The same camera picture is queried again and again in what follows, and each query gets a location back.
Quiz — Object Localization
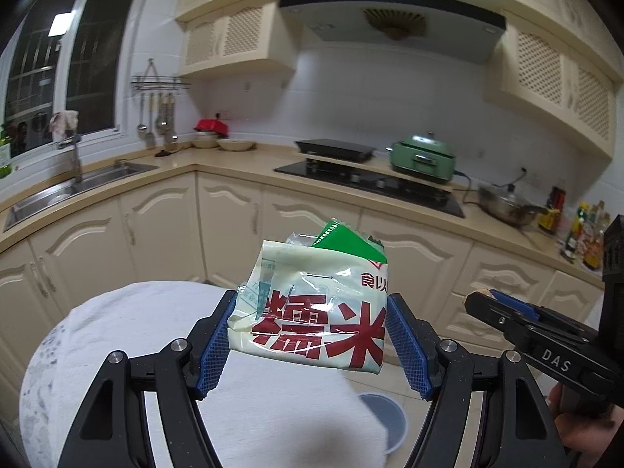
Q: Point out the cream lattice door cabinet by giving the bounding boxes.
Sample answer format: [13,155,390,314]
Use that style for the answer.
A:
[485,10,624,159]
[179,2,297,79]

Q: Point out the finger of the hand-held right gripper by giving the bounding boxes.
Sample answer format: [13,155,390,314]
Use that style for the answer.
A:
[464,292,537,352]
[491,291,599,341]

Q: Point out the steel double sink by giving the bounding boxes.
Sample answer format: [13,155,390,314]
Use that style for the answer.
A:
[4,160,160,233]

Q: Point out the red lidded bowl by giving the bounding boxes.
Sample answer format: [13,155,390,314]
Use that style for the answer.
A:
[194,117,230,138]

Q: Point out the black induction cooker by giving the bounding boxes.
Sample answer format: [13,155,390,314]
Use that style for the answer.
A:
[294,139,376,163]

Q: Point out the wall utensil rack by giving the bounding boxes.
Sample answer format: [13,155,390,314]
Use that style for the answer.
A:
[131,58,192,92]

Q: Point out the steel wok with lid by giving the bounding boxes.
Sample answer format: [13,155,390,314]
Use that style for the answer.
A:
[477,183,549,228]

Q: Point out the black gas hob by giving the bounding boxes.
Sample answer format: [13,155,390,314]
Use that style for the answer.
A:
[274,160,466,218]

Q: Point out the round table white cloth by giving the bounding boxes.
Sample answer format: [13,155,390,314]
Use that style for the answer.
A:
[19,280,391,468]

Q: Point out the green yellow label bottle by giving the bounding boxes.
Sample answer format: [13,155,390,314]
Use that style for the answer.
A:
[563,202,588,259]

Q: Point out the steel faucet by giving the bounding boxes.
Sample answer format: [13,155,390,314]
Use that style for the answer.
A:
[57,134,85,184]

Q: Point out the dark sauce bottle red cap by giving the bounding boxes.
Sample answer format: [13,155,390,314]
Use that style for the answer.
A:
[539,186,566,235]

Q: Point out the green glass bottle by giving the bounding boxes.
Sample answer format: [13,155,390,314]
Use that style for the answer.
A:
[0,124,13,179]

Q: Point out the hanging steel spatula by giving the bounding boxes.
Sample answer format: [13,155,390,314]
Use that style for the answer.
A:
[144,92,157,149]

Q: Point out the black range hood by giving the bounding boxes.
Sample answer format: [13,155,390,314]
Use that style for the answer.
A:
[278,0,507,64]

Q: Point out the black power cord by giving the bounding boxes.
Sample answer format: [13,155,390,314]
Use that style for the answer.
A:
[453,167,528,206]

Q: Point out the pink white cloth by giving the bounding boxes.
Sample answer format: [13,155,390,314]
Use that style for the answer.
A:
[50,111,80,140]

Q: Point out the person's right hand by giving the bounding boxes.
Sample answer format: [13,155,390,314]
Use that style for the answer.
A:
[547,384,619,466]

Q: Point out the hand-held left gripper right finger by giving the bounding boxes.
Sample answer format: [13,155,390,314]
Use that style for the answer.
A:
[385,293,569,468]

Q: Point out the grey trash bin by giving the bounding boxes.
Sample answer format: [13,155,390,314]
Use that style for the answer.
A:
[358,392,408,454]

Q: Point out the cream base cabinets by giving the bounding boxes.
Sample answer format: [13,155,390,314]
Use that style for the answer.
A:
[0,163,605,376]

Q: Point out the dark window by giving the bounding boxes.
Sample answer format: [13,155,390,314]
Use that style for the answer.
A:
[0,0,147,158]

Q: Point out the green electric pot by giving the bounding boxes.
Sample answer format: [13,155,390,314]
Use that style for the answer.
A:
[386,131,456,185]

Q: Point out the cream rice bag red print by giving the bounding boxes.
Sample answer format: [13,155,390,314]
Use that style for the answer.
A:
[228,218,389,375]

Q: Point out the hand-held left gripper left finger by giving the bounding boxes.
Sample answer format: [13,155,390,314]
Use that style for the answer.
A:
[58,290,239,468]

